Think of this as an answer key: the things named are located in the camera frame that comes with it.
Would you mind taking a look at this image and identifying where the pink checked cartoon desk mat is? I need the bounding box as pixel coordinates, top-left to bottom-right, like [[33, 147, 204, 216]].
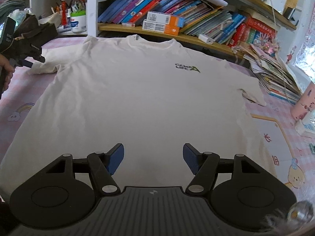
[[0, 38, 315, 227]]

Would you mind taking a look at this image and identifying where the dark brown bag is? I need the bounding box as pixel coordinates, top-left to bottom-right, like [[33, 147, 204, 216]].
[[15, 13, 58, 54]]

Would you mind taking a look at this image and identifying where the person's left hand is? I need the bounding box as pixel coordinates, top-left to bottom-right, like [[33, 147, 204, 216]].
[[0, 55, 15, 92]]

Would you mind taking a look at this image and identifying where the pink cylinder container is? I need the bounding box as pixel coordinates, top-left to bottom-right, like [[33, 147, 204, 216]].
[[290, 82, 315, 121]]

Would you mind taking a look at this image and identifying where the clear round bead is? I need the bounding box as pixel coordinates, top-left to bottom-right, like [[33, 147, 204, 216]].
[[287, 200, 313, 223]]

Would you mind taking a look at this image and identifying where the white wooden bookshelf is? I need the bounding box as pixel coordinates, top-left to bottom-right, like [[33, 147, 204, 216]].
[[0, 0, 298, 62]]

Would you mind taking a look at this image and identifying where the white power strip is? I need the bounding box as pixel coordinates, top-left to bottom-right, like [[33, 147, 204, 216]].
[[295, 118, 315, 138]]

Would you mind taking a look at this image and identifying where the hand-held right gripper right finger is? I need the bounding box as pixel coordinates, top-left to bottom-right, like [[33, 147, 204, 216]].
[[183, 143, 267, 195]]

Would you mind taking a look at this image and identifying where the orange white carton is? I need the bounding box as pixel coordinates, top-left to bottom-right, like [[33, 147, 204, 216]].
[[146, 11, 185, 27], [143, 20, 180, 35]]

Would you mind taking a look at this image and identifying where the stack of magazines and workbooks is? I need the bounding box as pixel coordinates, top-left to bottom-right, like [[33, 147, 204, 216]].
[[242, 43, 304, 105]]

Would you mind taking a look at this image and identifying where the white power adapter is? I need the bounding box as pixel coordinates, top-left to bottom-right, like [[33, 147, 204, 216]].
[[199, 34, 214, 45]]

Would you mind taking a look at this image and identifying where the reindeer wall sticker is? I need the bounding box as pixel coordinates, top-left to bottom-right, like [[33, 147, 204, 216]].
[[285, 45, 297, 65]]

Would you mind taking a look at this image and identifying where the red tassel ornament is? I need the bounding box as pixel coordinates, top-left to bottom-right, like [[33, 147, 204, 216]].
[[61, 0, 68, 26]]

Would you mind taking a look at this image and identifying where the grey folded cloth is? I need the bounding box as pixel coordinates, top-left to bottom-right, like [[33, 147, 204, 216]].
[[0, 0, 25, 20]]

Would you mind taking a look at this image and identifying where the colourful candy ornament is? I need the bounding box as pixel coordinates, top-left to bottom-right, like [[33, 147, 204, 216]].
[[248, 32, 280, 57]]

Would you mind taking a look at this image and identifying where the white plastic jar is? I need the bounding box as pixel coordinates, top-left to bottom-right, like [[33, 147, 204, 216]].
[[70, 10, 87, 33]]

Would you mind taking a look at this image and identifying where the bunch of pens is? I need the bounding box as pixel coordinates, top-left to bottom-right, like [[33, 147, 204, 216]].
[[50, 0, 86, 16]]

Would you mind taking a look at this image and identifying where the beige t-shirt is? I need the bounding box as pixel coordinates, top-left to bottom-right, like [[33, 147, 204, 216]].
[[0, 35, 277, 202]]

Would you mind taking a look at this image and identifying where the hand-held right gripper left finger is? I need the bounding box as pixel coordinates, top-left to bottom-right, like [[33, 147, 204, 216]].
[[41, 143, 125, 195]]

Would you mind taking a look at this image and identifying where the row of leaning colourful books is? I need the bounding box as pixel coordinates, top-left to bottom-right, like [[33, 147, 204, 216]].
[[98, 0, 278, 48]]

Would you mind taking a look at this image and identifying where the thin white cable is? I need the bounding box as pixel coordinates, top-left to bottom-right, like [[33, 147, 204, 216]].
[[269, 0, 299, 96]]

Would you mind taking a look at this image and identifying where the black stand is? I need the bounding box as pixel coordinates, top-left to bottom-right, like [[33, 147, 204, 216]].
[[283, 6, 296, 21]]

